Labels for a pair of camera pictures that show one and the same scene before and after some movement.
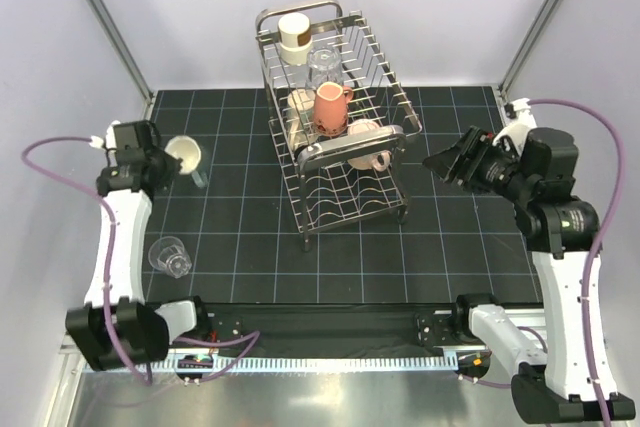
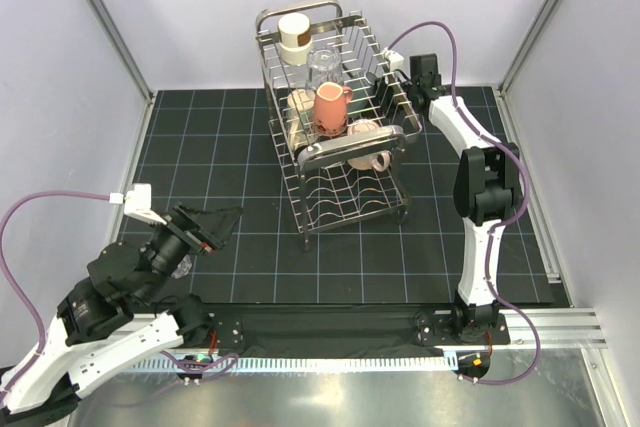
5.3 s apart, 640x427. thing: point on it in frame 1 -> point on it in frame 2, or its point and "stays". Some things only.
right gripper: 478,148 -> 384,83
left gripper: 171,168 -> 203,231
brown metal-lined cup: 294,33 stays
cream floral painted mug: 300,109 stays
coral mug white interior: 331,109 stays
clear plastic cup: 324,64 stays
